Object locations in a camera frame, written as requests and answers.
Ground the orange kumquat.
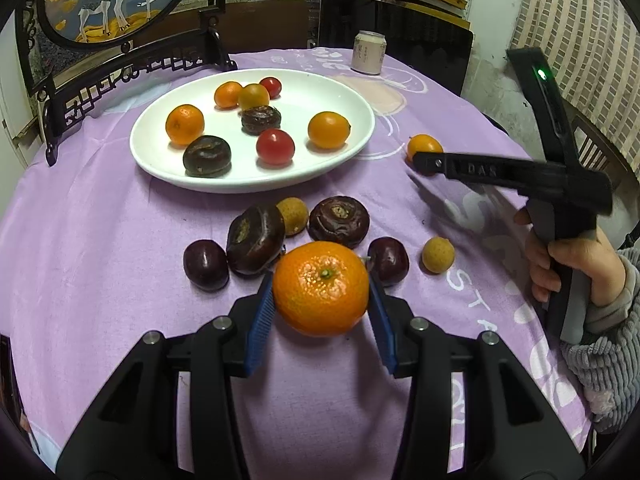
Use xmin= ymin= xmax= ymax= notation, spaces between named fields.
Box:
xmin=238 ymin=84 xmax=270 ymax=110
xmin=307 ymin=112 xmax=352 ymax=151
xmin=407 ymin=134 xmax=444 ymax=162

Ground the tan longan fruit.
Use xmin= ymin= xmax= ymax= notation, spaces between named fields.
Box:
xmin=421 ymin=236 xmax=456 ymax=274

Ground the dark purple plum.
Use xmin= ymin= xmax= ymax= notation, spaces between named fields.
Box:
xmin=368 ymin=236 xmax=410 ymax=287
xmin=183 ymin=240 xmax=229 ymax=292

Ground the dark water chestnut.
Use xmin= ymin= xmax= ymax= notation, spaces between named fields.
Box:
xmin=182 ymin=136 xmax=231 ymax=177
xmin=226 ymin=204 xmax=285 ymax=276
xmin=307 ymin=196 xmax=370 ymax=248
xmin=241 ymin=105 xmax=282 ymax=136

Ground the tan longan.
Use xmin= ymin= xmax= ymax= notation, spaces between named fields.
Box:
xmin=277 ymin=197 xmax=309 ymax=237

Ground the large mandarin orange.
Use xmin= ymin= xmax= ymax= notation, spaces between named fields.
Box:
xmin=272 ymin=242 xmax=369 ymax=337
xmin=165 ymin=104 xmax=205 ymax=146

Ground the dark water chestnut back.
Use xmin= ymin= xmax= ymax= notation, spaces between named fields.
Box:
xmin=226 ymin=204 xmax=285 ymax=276

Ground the red cherry tomato large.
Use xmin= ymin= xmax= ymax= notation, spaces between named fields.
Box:
xmin=256 ymin=129 xmax=295 ymax=166

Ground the red cherry tomato small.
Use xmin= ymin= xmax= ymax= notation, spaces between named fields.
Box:
xmin=259 ymin=77 xmax=282 ymax=100

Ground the orange kumquat top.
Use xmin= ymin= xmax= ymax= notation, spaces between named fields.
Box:
xmin=238 ymin=84 xmax=270 ymax=110

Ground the dark water chestnut front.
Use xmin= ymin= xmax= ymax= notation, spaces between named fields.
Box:
xmin=182 ymin=136 xmax=231 ymax=177

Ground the small orange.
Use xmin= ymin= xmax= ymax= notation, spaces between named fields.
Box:
xmin=214 ymin=81 xmax=243 ymax=110

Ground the grey knitted sleeve forearm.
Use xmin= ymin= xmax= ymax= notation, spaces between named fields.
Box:
xmin=561 ymin=248 xmax=639 ymax=434

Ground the person's right hand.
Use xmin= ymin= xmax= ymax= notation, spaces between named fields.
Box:
xmin=524 ymin=228 xmax=626 ymax=307

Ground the black chair behind table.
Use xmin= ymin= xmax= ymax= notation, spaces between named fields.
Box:
xmin=318 ymin=0 xmax=473 ymax=96

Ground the checkered curtain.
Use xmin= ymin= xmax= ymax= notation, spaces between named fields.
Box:
xmin=511 ymin=0 xmax=639 ymax=172

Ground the purple printed tablecloth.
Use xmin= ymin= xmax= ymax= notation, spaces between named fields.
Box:
xmin=1 ymin=48 xmax=590 ymax=479

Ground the pink drink can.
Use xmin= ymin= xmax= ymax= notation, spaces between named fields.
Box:
xmin=350 ymin=30 xmax=386 ymax=76

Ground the white oval plate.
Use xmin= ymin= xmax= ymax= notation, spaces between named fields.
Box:
xmin=129 ymin=68 xmax=375 ymax=194

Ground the round deer screen ornament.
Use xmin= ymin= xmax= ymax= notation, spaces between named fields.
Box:
xmin=14 ymin=0 xmax=238 ymax=166

